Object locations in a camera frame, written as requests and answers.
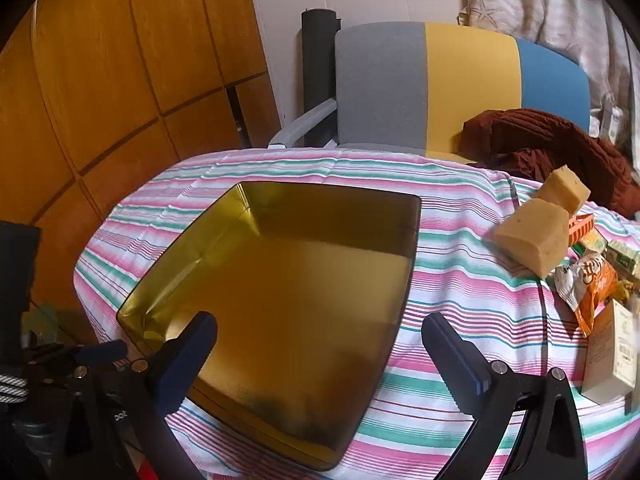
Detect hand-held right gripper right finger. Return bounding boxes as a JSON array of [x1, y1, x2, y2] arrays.
[[422, 312, 588, 480]]

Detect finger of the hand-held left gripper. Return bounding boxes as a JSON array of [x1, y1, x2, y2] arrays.
[[74, 340, 129, 367]]

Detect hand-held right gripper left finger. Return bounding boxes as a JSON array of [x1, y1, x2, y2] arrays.
[[52, 311, 218, 480]]

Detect gold metal tin container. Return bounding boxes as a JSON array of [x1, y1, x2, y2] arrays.
[[116, 181, 422, 472]]

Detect large yellow sponge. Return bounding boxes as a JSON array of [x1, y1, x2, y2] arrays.
[[494, 198, 571, 279]]

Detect cream cardboard box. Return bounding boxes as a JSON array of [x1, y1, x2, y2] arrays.
[[581, 299, 638, 406]]

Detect orange white snack packet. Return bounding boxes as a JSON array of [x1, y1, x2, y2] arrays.
[[554, 252, 621, 338]]

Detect pink green striped cloth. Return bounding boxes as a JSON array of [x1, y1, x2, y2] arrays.
[[72, 147, 640, 480]]

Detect green yellow flat packet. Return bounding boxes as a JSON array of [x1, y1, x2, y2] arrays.
[[572, 230, 608, 257]]

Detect red orange small box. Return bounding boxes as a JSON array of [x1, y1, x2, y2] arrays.
[[567, 213, 596, 248]]

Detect green yellow small carton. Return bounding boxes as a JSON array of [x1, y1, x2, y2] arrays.
[[605, 240, 640, 278]]

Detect small yellow sponge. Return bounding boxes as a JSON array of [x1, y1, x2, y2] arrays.
[[535, 167, 592, 218]]

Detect brown knitted cloth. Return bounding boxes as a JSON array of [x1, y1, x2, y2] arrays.
[[460, 109, 640, 218]]

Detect wooden wardrobe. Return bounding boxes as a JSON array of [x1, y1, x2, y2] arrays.
[[0, 0, 281, 311]]

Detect white blue small boxes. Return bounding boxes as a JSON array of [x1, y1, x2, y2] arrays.
[[597, 92, 631, 141]]

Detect grey yellow blue chair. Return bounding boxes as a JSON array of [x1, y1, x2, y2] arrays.
[[267, 21, 592, 163]]

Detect black cylinder roll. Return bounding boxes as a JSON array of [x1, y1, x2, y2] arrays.
[[301, 8, 342, 148]]

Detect patterned beige curtain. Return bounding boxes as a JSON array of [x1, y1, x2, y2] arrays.
[[460, 0, 640, 136]]

